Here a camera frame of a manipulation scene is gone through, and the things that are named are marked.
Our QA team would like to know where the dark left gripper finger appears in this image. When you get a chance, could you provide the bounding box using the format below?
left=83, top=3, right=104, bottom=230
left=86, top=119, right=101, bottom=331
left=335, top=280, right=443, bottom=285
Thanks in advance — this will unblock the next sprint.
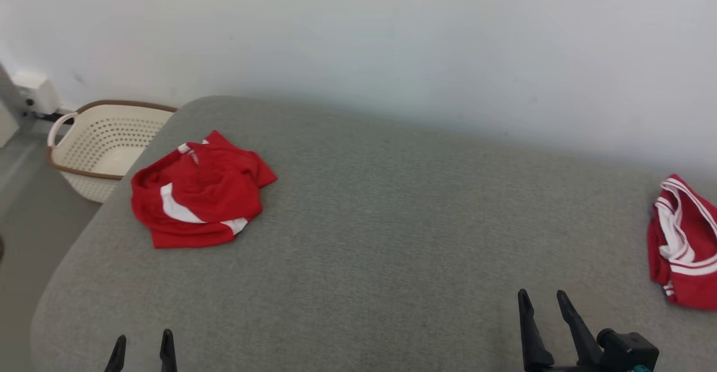
left=105, top=336, right=127, bottom=372
left=160, top=329, right=178, bottom=372

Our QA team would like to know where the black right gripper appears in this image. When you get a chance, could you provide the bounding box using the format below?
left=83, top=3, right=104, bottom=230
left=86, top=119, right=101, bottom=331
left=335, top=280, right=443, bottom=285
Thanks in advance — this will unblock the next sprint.
left=518, top=289, right=606, bottom=372

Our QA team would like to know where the red shirt with white sleeves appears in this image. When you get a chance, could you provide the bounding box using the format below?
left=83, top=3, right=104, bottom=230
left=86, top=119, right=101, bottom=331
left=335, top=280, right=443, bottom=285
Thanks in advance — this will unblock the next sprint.
left=647, top=174, right=717, bottom=311

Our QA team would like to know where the cream perforated laundry basket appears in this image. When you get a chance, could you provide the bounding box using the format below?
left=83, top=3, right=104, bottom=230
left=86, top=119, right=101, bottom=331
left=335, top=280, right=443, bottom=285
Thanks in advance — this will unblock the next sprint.
left=46, top=100, right=178, bottom=203

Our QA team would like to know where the white wall outlet box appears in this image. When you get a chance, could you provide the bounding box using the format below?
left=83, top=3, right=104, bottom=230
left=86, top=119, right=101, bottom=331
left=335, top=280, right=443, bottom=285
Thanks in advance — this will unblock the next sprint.
left=11, top=69, right=60, bottom=116

